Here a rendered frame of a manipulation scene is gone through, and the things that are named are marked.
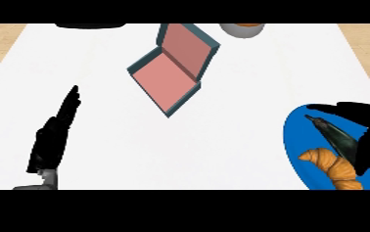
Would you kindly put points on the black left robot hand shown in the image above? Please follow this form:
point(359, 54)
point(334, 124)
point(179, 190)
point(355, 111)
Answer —
point(51, 138)

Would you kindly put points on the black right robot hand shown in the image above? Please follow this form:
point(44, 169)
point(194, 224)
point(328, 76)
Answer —
point(356, 112)

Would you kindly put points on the blue plate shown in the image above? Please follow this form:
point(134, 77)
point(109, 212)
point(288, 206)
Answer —
point(302, 138)

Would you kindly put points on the grey cup with orange content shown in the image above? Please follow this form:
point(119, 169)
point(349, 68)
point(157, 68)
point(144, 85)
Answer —
point(243, 30)

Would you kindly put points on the golden croissant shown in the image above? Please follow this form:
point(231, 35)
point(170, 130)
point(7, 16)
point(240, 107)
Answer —
point(337, 169)

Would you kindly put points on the black round object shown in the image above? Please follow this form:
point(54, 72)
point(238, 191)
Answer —
point(91, 25)

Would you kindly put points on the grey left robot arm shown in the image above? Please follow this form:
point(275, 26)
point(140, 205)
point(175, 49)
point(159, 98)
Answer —
point(45, 181)

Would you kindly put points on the dark eggplant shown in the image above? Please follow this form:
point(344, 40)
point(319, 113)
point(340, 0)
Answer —
point(337, 136)

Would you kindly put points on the open pink and teal box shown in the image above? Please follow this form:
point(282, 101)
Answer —
point(175, 67)

